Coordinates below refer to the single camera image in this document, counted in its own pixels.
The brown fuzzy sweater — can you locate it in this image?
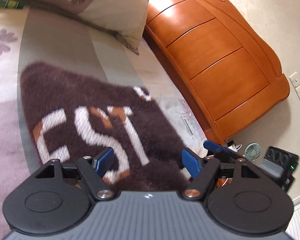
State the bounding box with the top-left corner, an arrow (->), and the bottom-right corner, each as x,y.
20,62 -> 189,192

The small green desk fan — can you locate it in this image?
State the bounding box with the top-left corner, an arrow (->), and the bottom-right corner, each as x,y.
244,142 -> 261,161

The black power strip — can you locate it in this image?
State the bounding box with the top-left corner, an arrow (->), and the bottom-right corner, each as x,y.
259,146 -> 300,192

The orange wooden headboard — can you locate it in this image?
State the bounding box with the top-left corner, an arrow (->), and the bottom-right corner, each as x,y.
143,0 -> 290,144

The patchwork floral bed sheet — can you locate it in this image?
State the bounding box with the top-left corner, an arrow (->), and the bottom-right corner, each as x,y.
0,8 -> 207,239

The green glass bottle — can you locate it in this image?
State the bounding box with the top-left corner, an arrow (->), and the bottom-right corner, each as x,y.
0,0 -> 24,9

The white wall socket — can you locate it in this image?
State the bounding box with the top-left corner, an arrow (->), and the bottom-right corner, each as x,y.
289,72 -> 300,101

